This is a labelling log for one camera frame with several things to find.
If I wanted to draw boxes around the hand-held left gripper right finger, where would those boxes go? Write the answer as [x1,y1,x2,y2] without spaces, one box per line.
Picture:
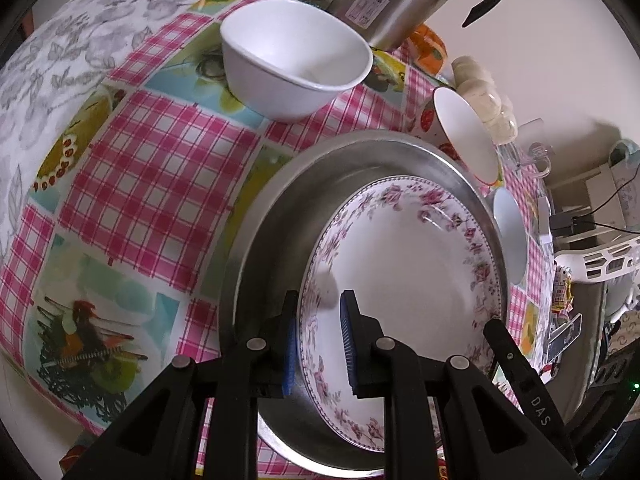
[340,290,576,480]

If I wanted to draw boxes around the small white floral bowl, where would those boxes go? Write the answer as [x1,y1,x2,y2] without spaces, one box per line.
[492,187,528,291]

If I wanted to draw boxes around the white plastic basket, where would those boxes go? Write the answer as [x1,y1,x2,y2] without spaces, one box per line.
[552,237,640,282]

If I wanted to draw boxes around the black power adapter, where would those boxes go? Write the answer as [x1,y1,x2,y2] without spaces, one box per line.
[550,212,597,237]

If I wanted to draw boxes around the stainless steel basin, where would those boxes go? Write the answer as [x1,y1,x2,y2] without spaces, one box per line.
[218,130,510,478]

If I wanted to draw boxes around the white printed box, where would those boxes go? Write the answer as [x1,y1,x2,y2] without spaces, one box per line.
[607,140,640,221]

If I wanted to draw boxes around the stainless steel thermos jug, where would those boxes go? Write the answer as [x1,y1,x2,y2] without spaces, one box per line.
[325,0,510,51]

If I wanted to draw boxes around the colourful snack packets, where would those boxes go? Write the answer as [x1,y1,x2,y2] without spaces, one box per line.
[552,265,574,312]

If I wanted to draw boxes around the small white box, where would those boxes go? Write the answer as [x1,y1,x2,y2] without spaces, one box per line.
[537,197,554,247]

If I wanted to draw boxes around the pink floral round plate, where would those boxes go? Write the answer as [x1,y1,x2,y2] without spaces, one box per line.
[297,176,508,453]

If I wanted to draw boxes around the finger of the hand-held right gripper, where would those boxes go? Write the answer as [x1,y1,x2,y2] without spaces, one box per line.
[482,317,576,467]

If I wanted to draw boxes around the strawberry print bowl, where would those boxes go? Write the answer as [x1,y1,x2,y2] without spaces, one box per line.
[420,86,500,183]

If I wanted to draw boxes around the bag of white buns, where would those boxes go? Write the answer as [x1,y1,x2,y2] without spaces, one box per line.
[451,56,518,143]

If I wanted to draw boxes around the clear glass mug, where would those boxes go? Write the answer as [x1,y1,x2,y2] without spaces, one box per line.
[500,119,553,178]

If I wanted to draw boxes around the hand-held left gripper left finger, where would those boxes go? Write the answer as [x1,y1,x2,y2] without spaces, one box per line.
[62,290,301,480]

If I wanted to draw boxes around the orange snack packet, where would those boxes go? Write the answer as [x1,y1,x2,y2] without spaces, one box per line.
[407,24,446,73]

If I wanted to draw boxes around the grey floral cloth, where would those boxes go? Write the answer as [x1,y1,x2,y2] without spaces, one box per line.
[0,0,211,256]

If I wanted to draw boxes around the white square bowl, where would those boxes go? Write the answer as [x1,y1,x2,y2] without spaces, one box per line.
[220,0,373,122]

